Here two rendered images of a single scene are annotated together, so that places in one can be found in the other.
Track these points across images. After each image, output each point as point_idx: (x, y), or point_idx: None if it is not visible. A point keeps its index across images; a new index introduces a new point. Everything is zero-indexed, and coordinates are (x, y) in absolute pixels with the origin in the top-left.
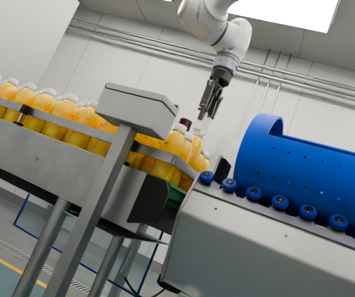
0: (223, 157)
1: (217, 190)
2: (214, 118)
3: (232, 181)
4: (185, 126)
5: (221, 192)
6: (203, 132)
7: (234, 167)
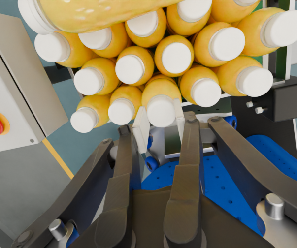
0: (176, 156)
1: (147, 150)
2: (203, 149)
3: (150, 168)
4: (83, 132)
5: (148, 154)
6: (163, 127)
7: (145, 178)
